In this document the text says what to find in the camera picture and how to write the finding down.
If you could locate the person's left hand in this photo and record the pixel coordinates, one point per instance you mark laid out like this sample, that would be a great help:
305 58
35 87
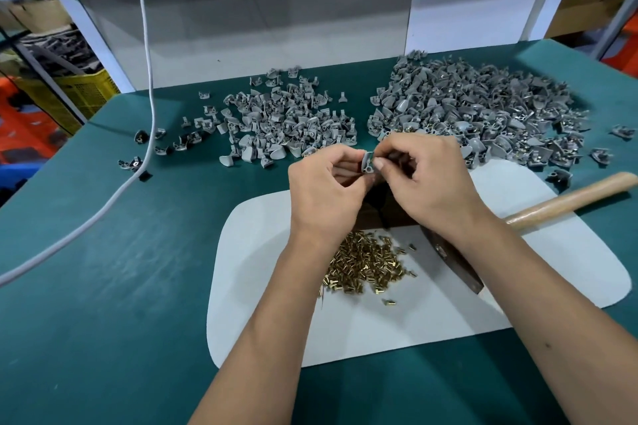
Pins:
319 195

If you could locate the person's right hand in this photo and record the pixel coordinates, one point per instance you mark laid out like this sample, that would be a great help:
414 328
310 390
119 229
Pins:
438 180

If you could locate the person's right thumb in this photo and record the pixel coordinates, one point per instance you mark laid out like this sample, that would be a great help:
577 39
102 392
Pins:
393 165

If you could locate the person's left thumb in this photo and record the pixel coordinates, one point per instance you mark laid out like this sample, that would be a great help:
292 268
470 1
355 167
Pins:
360 181

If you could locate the grey plastic corner piece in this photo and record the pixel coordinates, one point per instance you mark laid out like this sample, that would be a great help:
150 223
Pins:
369 160
600 155
623 131
559 177

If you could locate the person's left forearm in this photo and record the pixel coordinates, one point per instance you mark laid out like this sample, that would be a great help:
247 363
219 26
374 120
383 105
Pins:
269 330

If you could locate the person's right forearm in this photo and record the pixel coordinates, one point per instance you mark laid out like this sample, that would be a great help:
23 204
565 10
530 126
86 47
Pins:
543 320

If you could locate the dark metal block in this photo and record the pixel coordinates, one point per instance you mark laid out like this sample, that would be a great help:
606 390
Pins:
381 213

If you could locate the pile of brass inserts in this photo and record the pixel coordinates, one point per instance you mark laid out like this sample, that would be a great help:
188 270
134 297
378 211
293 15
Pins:
366 260

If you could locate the small pile of grey plastic parts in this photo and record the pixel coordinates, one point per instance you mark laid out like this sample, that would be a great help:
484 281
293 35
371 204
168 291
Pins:
284 123

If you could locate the large pile of grey plastic parts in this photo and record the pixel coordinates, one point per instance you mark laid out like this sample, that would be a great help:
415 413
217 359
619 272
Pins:
478 108

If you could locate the white work mat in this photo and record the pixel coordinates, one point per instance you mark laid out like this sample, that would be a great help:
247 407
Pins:
279 260

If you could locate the white paper sheet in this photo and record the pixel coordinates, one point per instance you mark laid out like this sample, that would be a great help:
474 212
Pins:
473 16

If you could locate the grey back panel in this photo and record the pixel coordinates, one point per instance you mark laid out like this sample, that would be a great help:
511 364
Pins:
249 31

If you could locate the scattered dark grey plastic parts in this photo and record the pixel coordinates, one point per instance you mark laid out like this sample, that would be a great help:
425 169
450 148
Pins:
164 141

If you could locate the orange plastic crate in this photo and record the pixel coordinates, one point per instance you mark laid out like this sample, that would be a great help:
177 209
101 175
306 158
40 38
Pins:
25 131
623 43

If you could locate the yellow plastic crate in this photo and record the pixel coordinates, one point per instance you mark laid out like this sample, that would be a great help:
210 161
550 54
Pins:
74 96

